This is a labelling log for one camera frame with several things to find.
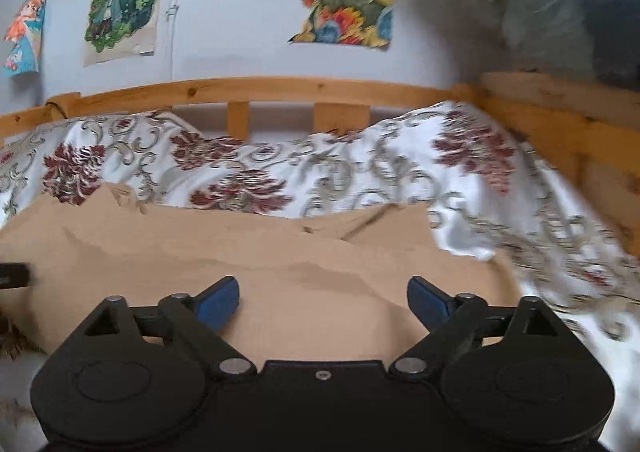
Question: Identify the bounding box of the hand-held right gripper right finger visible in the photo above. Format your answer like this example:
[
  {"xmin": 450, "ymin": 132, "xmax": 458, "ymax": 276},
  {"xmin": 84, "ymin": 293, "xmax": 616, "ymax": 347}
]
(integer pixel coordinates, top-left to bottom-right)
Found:
[{"xmin": 388, "ymin": 276, "xmax": 561, "ymax": 378}]

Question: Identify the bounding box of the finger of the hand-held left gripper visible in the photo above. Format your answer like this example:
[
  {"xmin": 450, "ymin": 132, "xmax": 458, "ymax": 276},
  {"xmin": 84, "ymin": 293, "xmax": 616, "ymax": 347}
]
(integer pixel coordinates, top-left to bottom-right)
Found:
[{"xmin": 0, "ymin": 262, "xmax": 32, "ymax": 289}]

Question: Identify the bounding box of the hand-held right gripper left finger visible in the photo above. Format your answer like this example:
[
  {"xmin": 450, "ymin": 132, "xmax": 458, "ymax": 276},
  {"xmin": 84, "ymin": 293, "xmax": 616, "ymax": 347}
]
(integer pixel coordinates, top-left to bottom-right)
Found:
[{"xmin": 81, "ymin": 276, "xmax": 258, "ymax": 378}]

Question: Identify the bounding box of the beige hoodie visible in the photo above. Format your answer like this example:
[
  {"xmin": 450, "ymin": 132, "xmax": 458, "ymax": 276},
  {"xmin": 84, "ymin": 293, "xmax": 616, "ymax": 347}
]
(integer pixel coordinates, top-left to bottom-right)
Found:
[{"xmin": 0, "ymin": 182, "xmax": 524, "ymax": 359}]

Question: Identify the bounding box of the white floral blanket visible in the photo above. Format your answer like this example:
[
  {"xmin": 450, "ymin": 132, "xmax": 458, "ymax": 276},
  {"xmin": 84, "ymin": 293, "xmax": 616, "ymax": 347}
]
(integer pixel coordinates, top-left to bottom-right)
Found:
[{"xmin": 0, "ymin": 100, "xmax": 640, "ymax": 452}]

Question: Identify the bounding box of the small orange-haired figure poster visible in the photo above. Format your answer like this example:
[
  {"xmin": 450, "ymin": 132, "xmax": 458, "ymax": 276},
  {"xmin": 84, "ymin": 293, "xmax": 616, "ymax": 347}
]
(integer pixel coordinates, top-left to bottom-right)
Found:
[{"xmin": 2, "ymin": 0, "xmax": 50, "ymax": 78}]

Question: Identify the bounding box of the grey cloth pile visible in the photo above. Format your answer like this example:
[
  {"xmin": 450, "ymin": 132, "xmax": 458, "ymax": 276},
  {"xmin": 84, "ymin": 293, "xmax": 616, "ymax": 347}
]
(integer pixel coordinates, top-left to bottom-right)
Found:
[{"xmin": 450, "ymin": 0, "xmax": 640, "ymax": 86}]

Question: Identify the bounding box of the wooden bed frame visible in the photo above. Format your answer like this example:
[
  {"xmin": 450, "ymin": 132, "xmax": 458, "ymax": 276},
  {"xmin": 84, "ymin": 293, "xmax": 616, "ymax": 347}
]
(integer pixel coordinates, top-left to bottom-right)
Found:
[{"xmin": 0, "ymin": 71, "xmax": 640, "ymax": 244}]

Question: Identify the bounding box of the white wall cable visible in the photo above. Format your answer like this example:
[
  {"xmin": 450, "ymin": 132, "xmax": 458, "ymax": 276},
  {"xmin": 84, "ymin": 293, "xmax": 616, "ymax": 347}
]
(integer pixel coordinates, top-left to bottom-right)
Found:
[{"xmin": 166, "ymin": 0, "xmax": 189, "ymax": 83}]

